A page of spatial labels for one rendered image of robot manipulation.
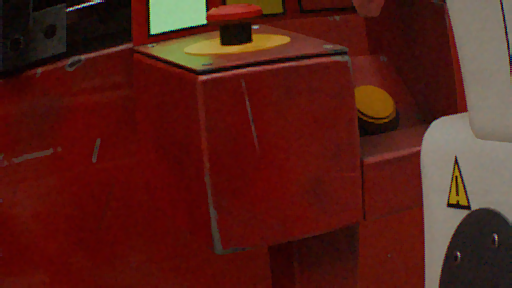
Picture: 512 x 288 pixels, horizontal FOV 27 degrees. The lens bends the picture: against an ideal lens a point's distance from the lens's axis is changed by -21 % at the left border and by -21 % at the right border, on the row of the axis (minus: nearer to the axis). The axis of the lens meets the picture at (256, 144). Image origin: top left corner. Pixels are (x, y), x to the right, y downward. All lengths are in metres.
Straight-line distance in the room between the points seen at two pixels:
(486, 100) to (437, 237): 0.09
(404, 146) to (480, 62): 0.43
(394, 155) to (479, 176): 0.39
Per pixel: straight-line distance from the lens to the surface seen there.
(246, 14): 0.85
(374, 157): 0.85
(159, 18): 0.93
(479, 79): 0.45
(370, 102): 0.91
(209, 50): 0.85
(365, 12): 0.88
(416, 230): 1.20
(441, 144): 0.49
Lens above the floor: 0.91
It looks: 13 degrees down
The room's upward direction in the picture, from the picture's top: 6 degrees counter-clockwise
